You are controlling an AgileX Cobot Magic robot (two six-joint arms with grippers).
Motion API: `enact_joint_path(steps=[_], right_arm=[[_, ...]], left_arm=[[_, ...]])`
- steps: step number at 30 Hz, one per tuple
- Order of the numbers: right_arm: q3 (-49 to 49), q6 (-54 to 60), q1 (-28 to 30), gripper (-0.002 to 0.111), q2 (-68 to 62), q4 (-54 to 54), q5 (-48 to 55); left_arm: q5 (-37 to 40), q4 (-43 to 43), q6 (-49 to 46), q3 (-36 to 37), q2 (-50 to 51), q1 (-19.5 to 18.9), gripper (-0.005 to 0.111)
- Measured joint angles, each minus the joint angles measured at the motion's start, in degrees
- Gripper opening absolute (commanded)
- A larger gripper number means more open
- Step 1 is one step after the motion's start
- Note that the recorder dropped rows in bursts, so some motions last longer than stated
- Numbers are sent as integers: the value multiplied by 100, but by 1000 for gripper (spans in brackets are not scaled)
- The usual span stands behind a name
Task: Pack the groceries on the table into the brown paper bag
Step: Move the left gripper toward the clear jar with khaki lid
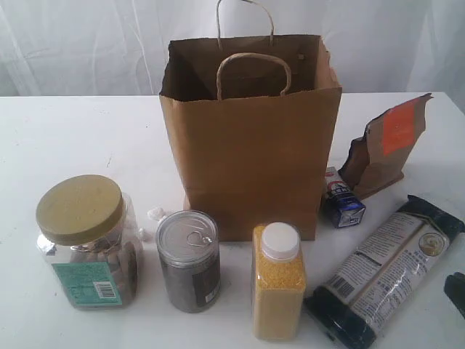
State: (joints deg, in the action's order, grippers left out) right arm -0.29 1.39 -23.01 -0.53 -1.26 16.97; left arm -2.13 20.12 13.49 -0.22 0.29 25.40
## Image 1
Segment yellow grain bottle white cap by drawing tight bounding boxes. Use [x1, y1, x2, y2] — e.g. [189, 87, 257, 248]
[251, 222, 307, 341]

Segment brown paper shopping bag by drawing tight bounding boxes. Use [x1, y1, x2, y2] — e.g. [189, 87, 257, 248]
[158, 0, 343, 242]

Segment dark can with pull-tab lid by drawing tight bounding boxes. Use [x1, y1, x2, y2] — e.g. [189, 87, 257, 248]
[156, 210, 221, 313]

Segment clear jar with gold lid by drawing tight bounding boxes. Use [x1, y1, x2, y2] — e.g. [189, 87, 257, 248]
[36, 174, 143, 309]

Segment long noodle package black ends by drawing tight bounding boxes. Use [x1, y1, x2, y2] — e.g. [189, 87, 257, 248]
[304, 195, 464, 348]

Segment small blue white carton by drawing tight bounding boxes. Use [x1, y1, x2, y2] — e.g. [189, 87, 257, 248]
[323, 167, 366, 228]

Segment brown pouch with orange label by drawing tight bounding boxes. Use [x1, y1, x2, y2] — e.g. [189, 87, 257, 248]
[339, 93, 432, 199]

